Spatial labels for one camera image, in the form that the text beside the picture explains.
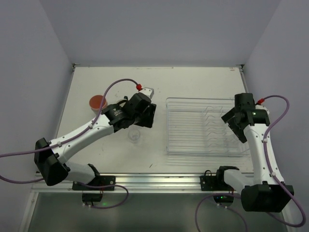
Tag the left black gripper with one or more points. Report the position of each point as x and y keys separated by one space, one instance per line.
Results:
x=147 y=116

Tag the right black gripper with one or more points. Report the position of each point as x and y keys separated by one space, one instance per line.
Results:
x=234 y=125

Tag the pink plastic cup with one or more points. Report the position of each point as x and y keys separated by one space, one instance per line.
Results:
x=95 y=103

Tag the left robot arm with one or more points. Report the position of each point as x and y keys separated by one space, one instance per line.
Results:
x=52 y=158

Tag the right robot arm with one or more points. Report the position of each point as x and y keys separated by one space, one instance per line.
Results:
x=267 y=191

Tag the clear plastic dish rack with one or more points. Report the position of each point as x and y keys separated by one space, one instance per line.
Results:
x=195 y=127

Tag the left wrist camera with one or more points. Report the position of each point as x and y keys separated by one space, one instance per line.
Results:
x=149 y=92

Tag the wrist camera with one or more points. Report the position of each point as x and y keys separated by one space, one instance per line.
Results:
x=149 y=92
x=263 y=106

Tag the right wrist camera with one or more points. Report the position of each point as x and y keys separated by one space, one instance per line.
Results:
x=263 y=106

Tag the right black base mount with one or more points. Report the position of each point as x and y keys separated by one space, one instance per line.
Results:
x=215 y=182

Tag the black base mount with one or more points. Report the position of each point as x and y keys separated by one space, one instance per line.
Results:
x=215 y=182
x=93 y=191

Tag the aluminium mounting rail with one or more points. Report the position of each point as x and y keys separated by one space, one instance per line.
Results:
x=138 y=183

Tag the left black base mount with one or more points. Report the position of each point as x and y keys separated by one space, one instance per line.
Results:
x=93 y=191

